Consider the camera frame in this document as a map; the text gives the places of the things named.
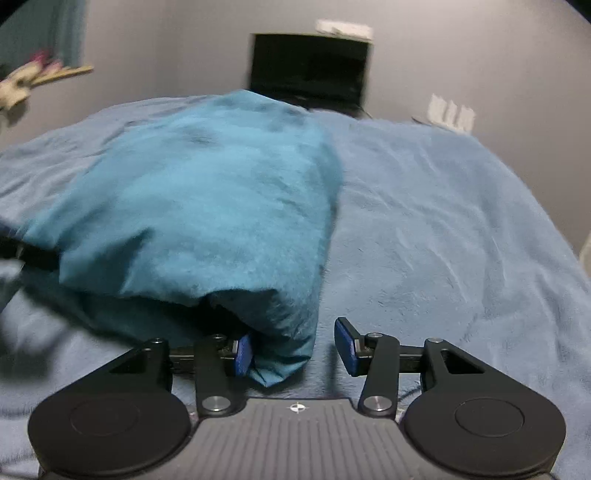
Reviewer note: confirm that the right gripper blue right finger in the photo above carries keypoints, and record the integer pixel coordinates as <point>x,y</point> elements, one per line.
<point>375,357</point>

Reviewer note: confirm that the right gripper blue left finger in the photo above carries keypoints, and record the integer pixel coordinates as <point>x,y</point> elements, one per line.
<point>219,366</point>

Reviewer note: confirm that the teal hooded sweatshirt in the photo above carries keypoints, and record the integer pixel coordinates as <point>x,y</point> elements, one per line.
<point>217,217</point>

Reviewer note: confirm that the blue bed blanket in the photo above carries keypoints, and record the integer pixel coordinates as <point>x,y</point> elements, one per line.
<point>436,237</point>

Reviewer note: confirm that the white wifi router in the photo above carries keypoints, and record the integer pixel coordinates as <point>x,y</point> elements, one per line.
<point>448,115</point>

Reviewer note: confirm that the black flat screen television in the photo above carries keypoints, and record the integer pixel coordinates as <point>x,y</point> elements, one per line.
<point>311,71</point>

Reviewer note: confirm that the wooden window sill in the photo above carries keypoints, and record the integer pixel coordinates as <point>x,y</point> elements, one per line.
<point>64,73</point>

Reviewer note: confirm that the plush toy on sill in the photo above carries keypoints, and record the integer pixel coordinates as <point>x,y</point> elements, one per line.
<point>17,85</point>

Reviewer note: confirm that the blue window curtain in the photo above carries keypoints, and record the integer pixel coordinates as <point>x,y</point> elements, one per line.
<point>54,28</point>

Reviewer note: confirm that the white wall power strip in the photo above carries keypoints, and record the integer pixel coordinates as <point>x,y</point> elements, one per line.
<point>344,29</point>

